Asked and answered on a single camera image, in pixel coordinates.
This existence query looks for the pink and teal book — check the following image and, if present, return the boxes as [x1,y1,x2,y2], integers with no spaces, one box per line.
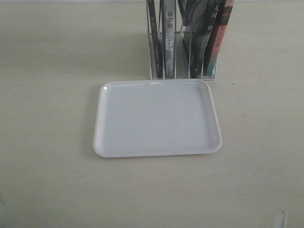
[203,0,235,77]

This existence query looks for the dark blue book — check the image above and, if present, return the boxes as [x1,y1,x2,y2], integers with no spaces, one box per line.
[177,0,200,26]

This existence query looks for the grey white spine book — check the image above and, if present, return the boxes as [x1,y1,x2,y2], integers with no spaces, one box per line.
[162,0,176,79]

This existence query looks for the black book white characters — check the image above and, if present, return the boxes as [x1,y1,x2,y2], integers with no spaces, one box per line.
[183,0,221,78]

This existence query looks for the white plastic tray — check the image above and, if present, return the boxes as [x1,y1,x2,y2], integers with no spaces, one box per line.
[93,79,222,158]

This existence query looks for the white wire book rack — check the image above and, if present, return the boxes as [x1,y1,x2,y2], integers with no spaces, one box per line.
[145,0,217,80]

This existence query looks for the black thin leftmost book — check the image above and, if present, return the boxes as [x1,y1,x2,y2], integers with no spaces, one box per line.
[147,0,163,78]

